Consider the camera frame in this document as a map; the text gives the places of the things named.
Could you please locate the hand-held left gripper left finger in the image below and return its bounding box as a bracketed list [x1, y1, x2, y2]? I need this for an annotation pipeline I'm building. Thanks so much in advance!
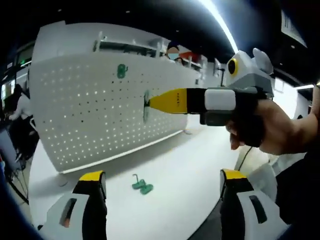
[37, 170, 109, 240]

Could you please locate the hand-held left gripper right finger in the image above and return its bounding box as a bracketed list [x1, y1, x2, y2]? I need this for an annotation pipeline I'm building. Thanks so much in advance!
[219, 168, 291, 240]

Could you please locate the green hook assembly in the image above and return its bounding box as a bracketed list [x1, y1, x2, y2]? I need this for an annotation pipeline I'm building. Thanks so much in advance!
[142, 89, 152, 125]
[139, 183, 154, 196]
[116, 63, 130, 79]
[131, 174, 147, 191]

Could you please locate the white perforated mounting plate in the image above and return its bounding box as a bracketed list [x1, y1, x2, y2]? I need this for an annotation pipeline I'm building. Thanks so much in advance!
[28, 51, 193, 187]

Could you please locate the person's right hand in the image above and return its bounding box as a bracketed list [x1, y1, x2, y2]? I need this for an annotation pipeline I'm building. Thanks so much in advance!
[224, 101, 312, 156]

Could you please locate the white worn device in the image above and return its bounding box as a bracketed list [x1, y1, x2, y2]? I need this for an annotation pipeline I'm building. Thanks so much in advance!
[236, 149, 277, 201]

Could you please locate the person's dark clothing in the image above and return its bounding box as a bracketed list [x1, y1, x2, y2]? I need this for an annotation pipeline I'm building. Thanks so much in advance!
[274, 149, 320, 227]

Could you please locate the ceiling light strip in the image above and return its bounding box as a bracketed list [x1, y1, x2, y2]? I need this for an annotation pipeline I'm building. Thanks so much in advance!
[198, 0, 239, 54]

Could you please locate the white partition panel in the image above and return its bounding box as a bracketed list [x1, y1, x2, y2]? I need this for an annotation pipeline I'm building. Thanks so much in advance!
[34, 20, 181, 66]

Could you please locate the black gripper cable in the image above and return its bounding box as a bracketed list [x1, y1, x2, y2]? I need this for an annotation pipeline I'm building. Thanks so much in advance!
[233, 146, 254, 173]

